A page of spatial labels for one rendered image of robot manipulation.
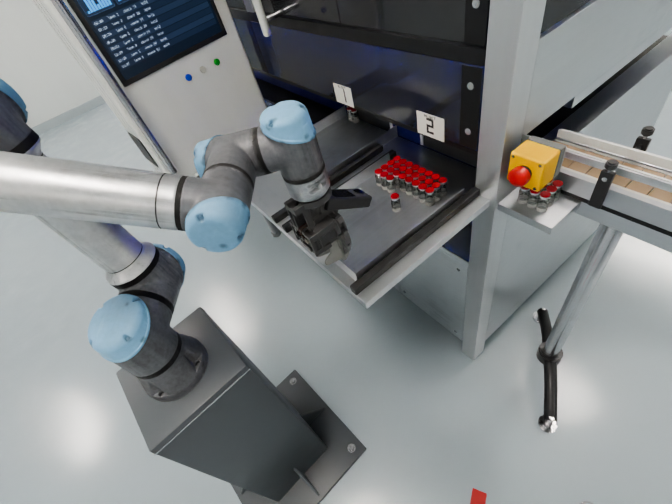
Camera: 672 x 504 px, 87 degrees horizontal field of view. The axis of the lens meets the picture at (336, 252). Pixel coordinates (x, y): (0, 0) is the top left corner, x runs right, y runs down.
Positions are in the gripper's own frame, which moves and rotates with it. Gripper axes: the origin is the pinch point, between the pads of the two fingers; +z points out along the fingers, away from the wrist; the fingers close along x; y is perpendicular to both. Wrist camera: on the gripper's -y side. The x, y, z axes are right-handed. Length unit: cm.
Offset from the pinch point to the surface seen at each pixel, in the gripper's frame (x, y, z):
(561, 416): 46, -41, 92
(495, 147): 10.8, -36.1, -10.7
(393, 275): 10.0, -5.1, 3.7
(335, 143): -42, -30, 3
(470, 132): 4.6, -36.0, -12.3
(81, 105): -542, 38, 82
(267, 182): -44.8, -4.2, 3.6
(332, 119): -54, -38, 2
